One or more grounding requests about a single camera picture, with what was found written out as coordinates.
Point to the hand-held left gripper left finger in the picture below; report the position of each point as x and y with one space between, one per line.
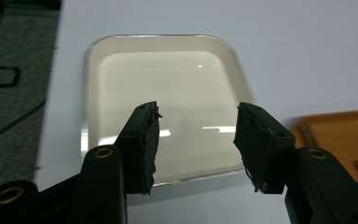
141 149

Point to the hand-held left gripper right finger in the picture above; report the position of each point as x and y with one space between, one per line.
264 146

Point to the brown wooden tray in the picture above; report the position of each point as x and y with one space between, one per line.
338 130

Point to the white square plate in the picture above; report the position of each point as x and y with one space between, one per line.
167 77

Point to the pale table mat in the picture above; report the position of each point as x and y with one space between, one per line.
276 46

